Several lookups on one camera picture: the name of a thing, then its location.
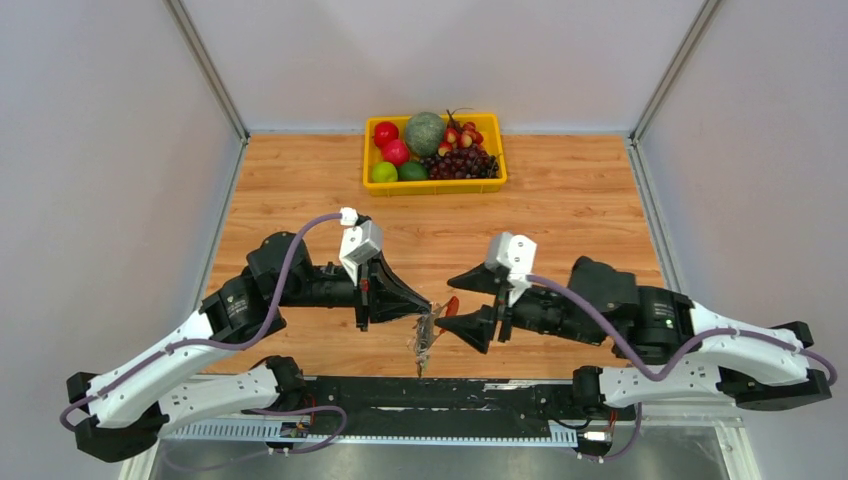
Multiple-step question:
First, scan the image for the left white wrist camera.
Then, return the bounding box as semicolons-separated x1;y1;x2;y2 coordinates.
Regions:
338;207;384;285

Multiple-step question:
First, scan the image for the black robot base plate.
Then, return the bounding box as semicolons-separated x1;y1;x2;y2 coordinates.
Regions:
270;376;614;437

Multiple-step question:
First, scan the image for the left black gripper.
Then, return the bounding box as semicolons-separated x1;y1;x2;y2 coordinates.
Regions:
276;248;432;331

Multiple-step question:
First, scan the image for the slotted grey cable duct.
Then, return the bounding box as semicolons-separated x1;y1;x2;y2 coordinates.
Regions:
164;416;578;448

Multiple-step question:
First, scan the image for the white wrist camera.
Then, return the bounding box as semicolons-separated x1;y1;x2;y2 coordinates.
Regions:
338;207;384;285
483;232;537;307

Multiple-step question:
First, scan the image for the pink red apple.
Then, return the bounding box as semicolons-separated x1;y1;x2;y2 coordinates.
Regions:
381;138;410;167

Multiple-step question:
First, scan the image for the dark purple grape bunch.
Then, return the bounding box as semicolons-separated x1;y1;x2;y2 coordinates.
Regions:
419;146;504;180

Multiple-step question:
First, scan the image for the metal key organizer with rings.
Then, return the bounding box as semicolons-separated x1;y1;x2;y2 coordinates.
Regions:
408;296;459;378

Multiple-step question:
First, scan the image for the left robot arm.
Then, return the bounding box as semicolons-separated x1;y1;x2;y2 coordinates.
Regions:
66;228;431;463

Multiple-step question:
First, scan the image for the yellow plastic fruit tray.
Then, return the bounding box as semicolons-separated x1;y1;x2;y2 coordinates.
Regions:
362;112;509;197

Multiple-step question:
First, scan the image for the red cherry cluster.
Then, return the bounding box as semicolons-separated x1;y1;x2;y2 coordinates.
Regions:
437;110;484;157

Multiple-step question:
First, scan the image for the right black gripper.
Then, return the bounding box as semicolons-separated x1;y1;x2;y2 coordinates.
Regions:
434;261;606;354

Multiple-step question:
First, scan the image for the light green lime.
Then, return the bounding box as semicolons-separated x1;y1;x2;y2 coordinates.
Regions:
370;161;399;183

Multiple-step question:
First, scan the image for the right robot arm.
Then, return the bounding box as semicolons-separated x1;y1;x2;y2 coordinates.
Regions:
436;257;837;418

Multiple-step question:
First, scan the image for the dark green avocado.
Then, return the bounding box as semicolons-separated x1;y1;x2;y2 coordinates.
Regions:
397;161;429;182

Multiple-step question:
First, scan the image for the green melon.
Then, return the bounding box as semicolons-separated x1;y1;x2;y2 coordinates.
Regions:
404;112;446;157

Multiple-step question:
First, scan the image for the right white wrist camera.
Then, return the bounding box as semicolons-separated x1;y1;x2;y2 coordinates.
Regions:
483;232;537;307

